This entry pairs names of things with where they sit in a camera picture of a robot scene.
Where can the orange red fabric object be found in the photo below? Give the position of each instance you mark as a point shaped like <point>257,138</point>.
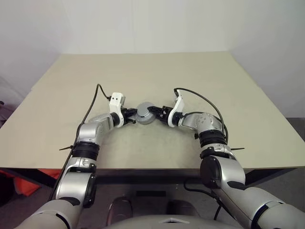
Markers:
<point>26,188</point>

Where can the dark rounded robot right foot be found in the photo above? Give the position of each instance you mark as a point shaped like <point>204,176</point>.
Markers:
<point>182,207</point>

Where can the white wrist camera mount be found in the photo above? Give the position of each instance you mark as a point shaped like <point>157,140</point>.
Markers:
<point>177,105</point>
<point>116,99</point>

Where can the black metal table frame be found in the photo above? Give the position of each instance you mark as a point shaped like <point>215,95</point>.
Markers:
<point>143,176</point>

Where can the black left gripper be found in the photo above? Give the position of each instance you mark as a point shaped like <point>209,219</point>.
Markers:
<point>125,117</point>

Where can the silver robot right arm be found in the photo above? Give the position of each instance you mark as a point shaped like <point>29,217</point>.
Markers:
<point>207,121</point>

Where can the dark rounded robot left foot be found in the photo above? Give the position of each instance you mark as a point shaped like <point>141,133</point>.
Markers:
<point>120,210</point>

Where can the black floor plate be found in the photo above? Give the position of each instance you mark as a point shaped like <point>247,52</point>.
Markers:
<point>150,193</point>

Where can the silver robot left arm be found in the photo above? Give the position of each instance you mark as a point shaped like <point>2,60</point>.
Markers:
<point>90,131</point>

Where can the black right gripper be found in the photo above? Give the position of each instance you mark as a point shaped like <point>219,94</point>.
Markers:
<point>165,115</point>

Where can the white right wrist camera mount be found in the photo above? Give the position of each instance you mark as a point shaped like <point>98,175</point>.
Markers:
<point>177,105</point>

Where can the dark rounded robot foot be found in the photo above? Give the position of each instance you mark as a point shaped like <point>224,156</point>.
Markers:
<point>120,210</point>
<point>182,207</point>

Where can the grey robot torso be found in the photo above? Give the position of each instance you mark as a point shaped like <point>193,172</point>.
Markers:
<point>155,223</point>

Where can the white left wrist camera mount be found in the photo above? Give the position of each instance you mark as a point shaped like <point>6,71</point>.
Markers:
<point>116,99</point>

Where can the grey toothed motor cover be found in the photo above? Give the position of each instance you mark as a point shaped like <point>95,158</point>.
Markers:
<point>144,108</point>

